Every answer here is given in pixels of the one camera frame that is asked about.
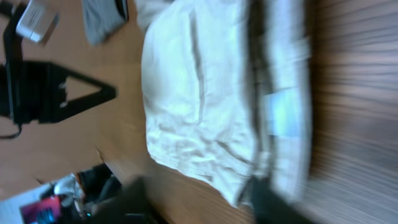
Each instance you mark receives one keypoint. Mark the beige shorts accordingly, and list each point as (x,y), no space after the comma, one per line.
(226,94)

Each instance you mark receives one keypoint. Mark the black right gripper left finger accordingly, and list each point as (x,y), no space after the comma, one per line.
(132,205)

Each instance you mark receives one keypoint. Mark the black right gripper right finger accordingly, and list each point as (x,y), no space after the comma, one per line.
(269,208)

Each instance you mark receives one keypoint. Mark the background clutter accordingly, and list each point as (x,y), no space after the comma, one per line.
(74,198)

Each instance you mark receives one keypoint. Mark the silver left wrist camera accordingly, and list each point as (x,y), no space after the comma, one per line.
(37,22)

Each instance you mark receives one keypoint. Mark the folded grey shorts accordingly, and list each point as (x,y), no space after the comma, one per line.
(102,18)

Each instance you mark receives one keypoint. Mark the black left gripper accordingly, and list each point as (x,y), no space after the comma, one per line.
(43,92)

